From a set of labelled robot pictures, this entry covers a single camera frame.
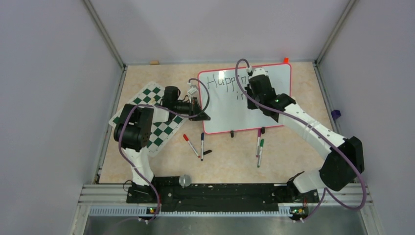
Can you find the grey round knob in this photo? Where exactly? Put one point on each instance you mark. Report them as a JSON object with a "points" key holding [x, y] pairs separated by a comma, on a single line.
{"points": [[185, 180]]}

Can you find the purple capped marker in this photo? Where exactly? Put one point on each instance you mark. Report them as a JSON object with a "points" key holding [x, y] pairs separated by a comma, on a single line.
{"points": [[258, 142]]}

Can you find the pink framed whiteboard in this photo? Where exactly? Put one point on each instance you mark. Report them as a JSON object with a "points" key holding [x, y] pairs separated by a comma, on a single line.
{"points": [[225, 104]]}

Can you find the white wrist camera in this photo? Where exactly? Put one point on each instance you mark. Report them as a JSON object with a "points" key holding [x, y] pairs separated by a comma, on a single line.
{"points": [[193, 90], [257, 71]]}

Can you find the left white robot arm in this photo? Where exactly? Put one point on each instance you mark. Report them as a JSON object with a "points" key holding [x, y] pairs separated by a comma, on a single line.
{"points": [[133, 131]]}

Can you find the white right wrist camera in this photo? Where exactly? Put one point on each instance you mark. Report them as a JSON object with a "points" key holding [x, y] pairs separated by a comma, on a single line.
{"points": [[257, 71]]}

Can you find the purple toy block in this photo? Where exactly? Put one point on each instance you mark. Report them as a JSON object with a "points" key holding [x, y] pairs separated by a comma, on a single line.
{"points": [[336, 114]]}

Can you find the small wooden block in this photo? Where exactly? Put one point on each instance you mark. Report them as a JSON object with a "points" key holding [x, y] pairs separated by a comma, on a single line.
{"points": [[154, 62]]}

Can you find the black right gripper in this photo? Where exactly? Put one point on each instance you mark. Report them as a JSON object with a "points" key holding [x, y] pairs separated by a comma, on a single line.
{"points": [[249, 89]]}

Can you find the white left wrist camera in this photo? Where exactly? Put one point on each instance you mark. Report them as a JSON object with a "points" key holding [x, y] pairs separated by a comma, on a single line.
{"points": [[193, 90]]}

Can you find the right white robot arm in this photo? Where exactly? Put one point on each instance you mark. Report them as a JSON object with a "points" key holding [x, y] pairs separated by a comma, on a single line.
{"points": [[343, 157]]}

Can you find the blue capped marker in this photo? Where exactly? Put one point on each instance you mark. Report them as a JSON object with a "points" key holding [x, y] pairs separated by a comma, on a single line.
{"points": [[202, 146]]}

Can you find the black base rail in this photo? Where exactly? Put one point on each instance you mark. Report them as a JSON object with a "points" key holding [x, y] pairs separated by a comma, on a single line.
{"points": [[261, 197]]}

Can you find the red capped marker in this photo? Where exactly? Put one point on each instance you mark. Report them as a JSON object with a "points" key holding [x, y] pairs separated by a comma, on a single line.
{"points": [[191, 145]]}

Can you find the green capped marker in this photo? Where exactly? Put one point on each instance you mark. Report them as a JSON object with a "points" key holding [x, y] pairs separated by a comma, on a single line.
{"points": [[260, 150]]}

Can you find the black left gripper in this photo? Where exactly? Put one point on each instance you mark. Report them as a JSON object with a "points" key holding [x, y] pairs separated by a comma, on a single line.
{"points": [[197, 111]]}

